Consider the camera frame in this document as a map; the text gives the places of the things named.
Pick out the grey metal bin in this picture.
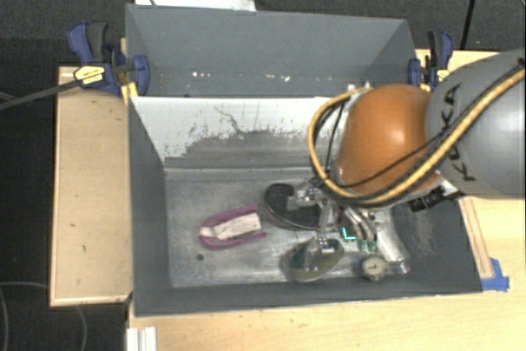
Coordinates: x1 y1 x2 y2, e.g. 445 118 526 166
124 3 484 317

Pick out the pale wood board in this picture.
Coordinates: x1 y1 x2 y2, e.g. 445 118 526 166
48 65 133 307

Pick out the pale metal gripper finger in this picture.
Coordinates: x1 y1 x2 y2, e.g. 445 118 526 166
286 189 316 214
302 237 335 273

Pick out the dark green oval dish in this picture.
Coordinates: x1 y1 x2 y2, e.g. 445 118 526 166
280 238 345 284

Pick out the silver metal gauge tool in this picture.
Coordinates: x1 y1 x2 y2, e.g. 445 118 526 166
344 207 413 282

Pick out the black cylinder on white bracket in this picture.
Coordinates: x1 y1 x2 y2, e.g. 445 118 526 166
408 179 460 214

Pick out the black round disc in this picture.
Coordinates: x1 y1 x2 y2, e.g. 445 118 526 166
263 182 322 229

